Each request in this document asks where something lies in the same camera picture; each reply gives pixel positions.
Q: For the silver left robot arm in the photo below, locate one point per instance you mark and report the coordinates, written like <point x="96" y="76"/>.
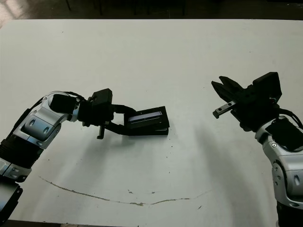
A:
<point x="35" y="123"/>

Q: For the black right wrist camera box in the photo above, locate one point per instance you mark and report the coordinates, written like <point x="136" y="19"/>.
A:
<point x="267" y="85"/>

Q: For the black box with white insert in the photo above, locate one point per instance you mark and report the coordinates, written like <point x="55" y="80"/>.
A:
<point x="151" y="133"/>

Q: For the dark furniture leg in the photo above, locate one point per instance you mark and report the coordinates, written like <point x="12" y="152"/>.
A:
<point x="100" y="6"/>
<point x="68" y="4"/>

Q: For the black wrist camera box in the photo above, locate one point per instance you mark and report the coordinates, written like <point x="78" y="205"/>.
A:
<point x="101" y="95"/>
<point x="267" y="85"/>

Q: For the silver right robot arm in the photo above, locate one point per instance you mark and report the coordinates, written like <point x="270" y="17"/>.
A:
<point x="291" y="170"/>

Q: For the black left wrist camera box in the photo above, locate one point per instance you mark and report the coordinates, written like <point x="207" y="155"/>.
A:
<point x="101" y="95"/>

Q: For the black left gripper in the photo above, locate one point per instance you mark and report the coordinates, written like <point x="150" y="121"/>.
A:
<point x="94" y="113"/>

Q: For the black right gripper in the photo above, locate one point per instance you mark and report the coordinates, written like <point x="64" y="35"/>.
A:
<point x="253" y="111"/>

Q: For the black box lid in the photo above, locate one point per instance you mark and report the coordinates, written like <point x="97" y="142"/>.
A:
<point x="146" y="120"/>

